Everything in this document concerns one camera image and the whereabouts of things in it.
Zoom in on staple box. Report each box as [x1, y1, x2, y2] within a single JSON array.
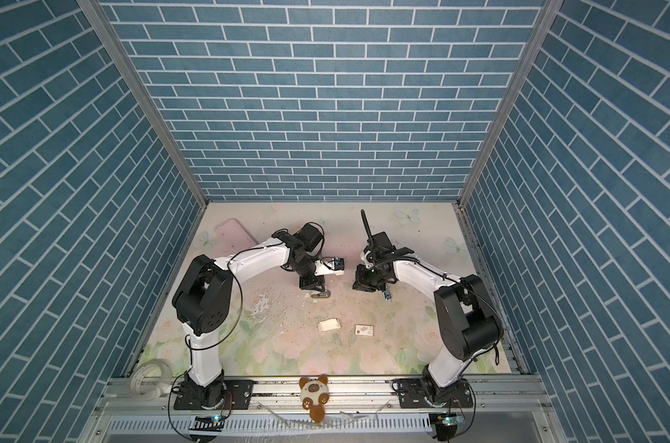
[[355, 324, 374, 337]]

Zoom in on staple box tray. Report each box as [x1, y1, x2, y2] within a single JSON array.
[[318, 317, 342, 333]]

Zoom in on beige mini stapler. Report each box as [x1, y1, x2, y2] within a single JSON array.
[[310, 290, 331, 299]]

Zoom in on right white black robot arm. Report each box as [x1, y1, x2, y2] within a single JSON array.
[[353, 232, 504, 405]]

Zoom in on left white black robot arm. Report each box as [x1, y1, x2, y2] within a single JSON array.
[[172, 221, 334, 388]]

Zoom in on pink rectangular case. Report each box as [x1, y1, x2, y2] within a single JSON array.
[[214, 219, 258, 256]]

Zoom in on panda plush toy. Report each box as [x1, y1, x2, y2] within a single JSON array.
[[299, 374, 329, 424]]

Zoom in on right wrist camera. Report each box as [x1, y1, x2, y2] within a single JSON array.
[[360, 248, 373, 269]]

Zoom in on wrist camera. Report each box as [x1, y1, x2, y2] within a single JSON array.
[[360, 248, 373, 269], [315, 257, 345, 276]]

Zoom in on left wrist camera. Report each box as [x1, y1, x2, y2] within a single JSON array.
[[315, 257, 345, 276]]

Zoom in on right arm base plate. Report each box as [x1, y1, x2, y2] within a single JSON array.
[[390, 378, 474, 409]]

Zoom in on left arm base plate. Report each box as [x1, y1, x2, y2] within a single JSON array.
[[173, 380, 255, 411]]

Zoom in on white coiled cable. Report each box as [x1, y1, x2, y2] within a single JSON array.
[[128, 358, 174, 401]]

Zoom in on aluminium front rail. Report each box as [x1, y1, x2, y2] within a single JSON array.
[[93, 375, 555, 416]]

